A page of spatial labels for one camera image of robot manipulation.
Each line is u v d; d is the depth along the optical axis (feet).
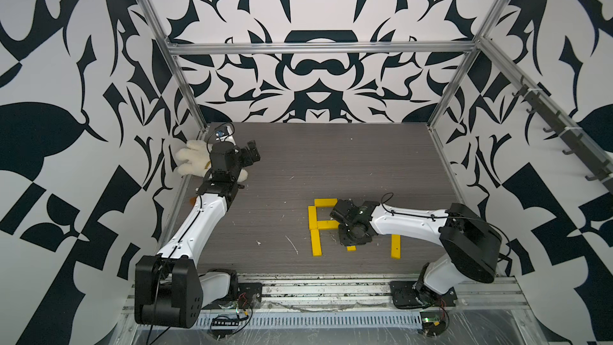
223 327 2.38
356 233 2.09
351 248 2.71
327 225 2.88
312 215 2.98
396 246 2.72
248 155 2.41
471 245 1.46
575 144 1.80
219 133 2.29
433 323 2.34
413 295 2.44
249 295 2.45
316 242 2.79
